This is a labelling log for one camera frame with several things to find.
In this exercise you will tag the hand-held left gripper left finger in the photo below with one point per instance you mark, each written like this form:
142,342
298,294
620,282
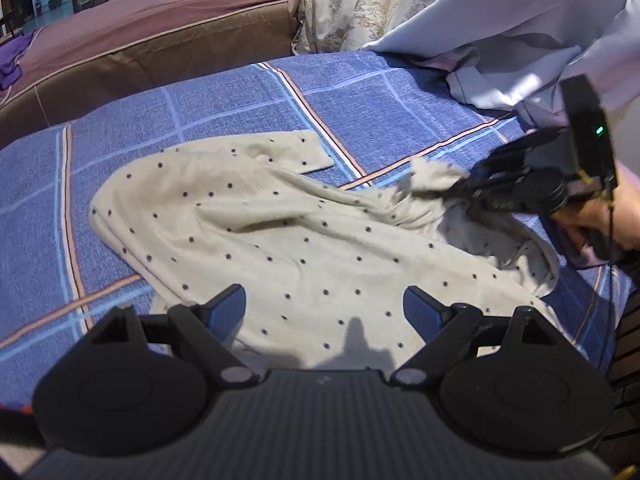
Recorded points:
227,310

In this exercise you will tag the purple blanket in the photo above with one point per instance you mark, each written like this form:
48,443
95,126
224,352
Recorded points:
12,60

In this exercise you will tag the lavender quilt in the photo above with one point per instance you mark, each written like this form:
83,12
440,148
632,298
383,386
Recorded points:
525,10

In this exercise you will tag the person's right forearm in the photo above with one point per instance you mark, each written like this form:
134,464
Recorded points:
631,177

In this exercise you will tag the blue plaid bedsheet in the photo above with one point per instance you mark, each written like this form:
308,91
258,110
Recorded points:
200,110

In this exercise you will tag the person's right hand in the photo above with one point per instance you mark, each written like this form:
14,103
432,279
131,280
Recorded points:
585,217

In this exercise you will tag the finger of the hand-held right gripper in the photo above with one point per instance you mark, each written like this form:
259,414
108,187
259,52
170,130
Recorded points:
520,152
487,192

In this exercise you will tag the cream polka dot garment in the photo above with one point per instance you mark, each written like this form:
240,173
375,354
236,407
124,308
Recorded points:
300,240

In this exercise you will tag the floral cream pillow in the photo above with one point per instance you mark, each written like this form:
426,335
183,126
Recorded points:
360,5

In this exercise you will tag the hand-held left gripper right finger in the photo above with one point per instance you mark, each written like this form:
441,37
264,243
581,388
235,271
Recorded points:
420,310

